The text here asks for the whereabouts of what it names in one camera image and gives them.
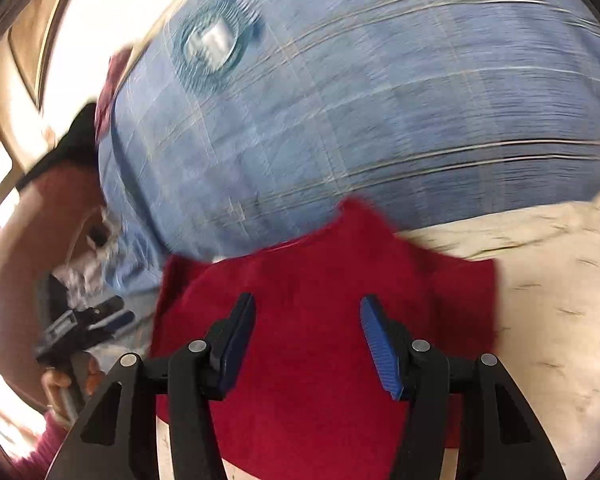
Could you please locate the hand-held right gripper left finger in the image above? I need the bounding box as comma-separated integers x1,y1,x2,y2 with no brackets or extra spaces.
45,293,257,480

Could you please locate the blue plaid quilt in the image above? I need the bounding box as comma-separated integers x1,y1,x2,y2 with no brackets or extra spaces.
96,0,600,306

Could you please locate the person's left forearm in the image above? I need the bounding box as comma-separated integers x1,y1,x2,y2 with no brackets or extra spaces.
9,407,78,480

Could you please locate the person's left hand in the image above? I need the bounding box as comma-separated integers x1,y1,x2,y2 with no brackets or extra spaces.
40,354,105,413

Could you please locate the person's head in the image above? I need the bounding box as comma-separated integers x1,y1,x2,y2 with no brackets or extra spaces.
0,102,112,403

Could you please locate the red fleece garment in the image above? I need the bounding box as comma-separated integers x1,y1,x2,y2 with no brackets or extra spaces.
149,196,501,480

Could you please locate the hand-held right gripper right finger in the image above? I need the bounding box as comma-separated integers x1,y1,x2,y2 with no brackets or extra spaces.
359,295,567,480

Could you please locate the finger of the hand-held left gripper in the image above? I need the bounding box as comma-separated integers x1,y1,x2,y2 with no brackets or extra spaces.
91,295,127,315
87,309,137,337

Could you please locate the wooden window frame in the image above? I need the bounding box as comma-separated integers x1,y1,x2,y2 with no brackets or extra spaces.
6,0,103,113

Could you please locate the dark red cloth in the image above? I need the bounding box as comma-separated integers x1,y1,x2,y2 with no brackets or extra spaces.
94,46,135,138

